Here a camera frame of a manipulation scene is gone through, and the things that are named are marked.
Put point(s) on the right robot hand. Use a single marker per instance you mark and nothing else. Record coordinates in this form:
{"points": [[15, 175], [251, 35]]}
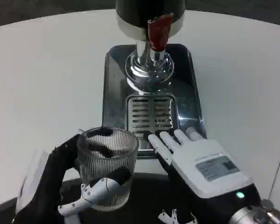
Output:
{"points": [[200, 163]]}

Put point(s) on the black steel drink dispenser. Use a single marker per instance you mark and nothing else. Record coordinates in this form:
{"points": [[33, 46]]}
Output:
{"points": [[140, 21]]}

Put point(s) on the steel drip tray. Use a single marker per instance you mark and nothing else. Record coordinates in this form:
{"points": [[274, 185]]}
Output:
{"points": [[189, 93]]}

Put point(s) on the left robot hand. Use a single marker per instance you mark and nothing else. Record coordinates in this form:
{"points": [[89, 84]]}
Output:
{"points": [[44, 182]]}

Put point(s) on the red tap lever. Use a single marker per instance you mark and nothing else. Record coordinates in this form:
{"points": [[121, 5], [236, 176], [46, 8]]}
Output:
{"points": [[159, 32]]}

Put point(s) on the slotted steel tray grid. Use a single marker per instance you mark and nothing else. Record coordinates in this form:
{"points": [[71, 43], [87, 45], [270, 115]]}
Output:
{"points": [[151, 112]]}

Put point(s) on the dark robot torso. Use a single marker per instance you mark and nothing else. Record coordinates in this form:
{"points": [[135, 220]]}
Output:
{"points": [[144, 198]]}

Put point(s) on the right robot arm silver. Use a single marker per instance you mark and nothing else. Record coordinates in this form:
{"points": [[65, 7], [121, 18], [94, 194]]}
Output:
{"points": [[259, 214]]}

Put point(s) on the clear ribbed glass cup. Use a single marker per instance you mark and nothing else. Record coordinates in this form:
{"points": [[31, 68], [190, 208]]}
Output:
{"points": [[107, 163]]}

